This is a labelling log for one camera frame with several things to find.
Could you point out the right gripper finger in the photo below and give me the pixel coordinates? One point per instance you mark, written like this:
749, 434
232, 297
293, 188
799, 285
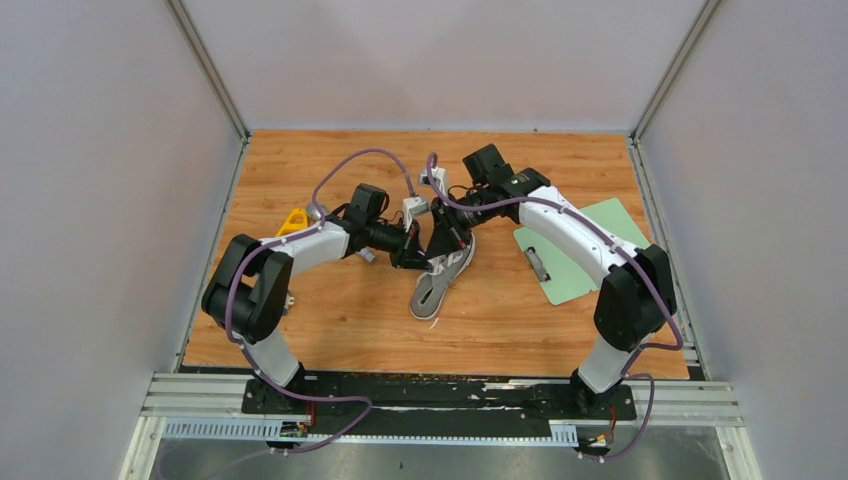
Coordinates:
442, 214
448, 239

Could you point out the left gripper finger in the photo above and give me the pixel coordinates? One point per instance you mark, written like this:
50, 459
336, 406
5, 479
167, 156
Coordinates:
410, 256
413, 236

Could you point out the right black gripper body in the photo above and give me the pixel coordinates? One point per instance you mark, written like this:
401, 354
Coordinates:
472, 217

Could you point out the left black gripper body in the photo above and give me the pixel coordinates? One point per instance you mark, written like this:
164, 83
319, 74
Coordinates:
394, 240

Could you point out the white shoelace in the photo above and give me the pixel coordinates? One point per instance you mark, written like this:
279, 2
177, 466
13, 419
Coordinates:
450, 263

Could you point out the grey canvas sneaker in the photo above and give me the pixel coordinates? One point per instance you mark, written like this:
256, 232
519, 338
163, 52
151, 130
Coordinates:
430, 291

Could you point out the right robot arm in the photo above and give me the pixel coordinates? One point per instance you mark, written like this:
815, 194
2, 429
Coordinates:
636, 296

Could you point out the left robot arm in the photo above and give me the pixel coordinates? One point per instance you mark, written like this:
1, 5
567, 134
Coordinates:
247, 294

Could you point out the silver microphone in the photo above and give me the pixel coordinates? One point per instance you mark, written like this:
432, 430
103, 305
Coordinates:
316, 212

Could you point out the yellow toy block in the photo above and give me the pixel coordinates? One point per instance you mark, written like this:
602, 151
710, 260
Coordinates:
297, 220

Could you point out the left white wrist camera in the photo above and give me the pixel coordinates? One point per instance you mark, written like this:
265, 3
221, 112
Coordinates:
413, 207

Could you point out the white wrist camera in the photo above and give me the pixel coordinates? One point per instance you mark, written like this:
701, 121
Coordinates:
436, 178
413, 207

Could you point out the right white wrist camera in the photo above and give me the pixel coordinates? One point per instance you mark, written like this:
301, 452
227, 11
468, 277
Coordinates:
436, 178

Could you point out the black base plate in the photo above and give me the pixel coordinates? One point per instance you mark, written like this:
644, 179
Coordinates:
436, 405

